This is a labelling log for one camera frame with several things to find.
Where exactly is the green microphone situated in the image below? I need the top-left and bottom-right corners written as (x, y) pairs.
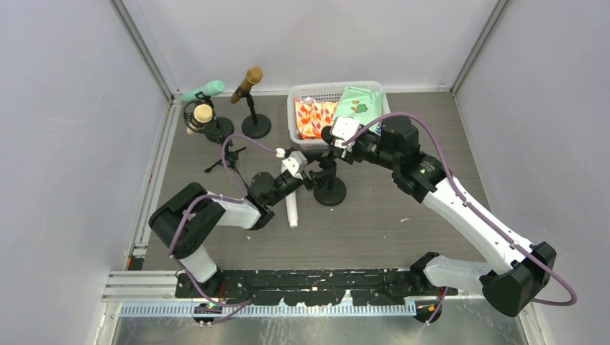
top-left (179, 80), bottom-right (226, 103)

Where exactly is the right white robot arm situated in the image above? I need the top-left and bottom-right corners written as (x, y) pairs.
top-left (322, 116), bottom-right (557, 317)

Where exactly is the cream yellow microphone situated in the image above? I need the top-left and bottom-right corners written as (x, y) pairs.
top-left (185, 103), bottom-right (214, 134)

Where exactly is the orange patterned cloth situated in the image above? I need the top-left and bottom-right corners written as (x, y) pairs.
top-left (293, 97), bottom-right (338, 139)

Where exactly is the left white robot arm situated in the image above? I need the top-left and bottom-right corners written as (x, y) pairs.
top-left (148, 168), bottom-right (323, 283)

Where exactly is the white plastic basket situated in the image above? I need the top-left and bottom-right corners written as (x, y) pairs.
top-left (286, 81), bottom-right (390, 150)

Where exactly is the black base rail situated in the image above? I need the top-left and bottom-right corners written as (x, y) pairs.
top-left (175, 268), bottom-right (442, 307)

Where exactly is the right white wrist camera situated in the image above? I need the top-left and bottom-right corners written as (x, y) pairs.
top-left (330, 116), bottom-right (361, 152)

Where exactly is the black tripod shock-mount stand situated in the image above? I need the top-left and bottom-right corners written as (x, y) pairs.
top-left (181, 101), bottom-right (247, 186)

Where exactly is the gold brown microphone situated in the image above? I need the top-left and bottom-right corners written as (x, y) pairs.
top-left (230, 66), bottom-right (263, 104)

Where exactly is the green patterned cloth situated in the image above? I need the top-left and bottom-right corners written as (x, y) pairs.
top-left (333, 86), bottom-right (384, 125)

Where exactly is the black round-base mic stand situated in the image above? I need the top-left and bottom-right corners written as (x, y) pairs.
top-left (241, 94), bottom-right (272, 139)

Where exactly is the white microphone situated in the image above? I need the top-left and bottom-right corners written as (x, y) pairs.
top-left (285, 192), bottom-right (299, 229)

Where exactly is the black microphone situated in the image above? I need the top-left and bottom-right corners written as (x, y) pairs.
top-left (321, 126), bottom-right (335, 145)

